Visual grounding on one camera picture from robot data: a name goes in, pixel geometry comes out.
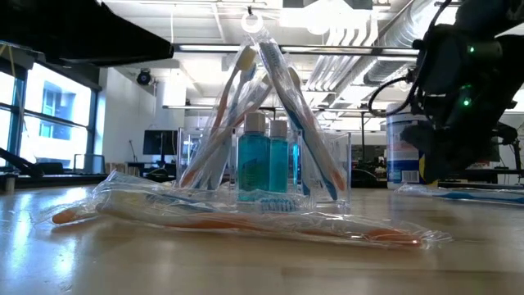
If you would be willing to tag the long ceiling light rail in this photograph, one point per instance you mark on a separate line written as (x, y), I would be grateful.
(348, 51)

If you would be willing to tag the white-lidded wipes canister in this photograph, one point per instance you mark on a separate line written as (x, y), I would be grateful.
(399, 164)

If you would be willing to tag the black computer monitor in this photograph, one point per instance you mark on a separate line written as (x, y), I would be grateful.
(159, 142)

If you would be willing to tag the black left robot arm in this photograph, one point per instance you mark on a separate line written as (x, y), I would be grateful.
(82, 28)

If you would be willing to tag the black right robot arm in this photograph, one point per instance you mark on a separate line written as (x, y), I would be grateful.
(458, 61)

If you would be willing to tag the large office window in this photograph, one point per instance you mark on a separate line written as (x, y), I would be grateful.
(57, 123)

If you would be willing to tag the clear acrylic organizer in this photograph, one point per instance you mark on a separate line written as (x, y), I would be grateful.
(184, 155)

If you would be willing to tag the silver ribbed air duct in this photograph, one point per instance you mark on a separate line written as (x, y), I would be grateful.
(389, 61)

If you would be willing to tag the black ceiling spotlight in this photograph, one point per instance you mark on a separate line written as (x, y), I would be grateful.
(144, 77)

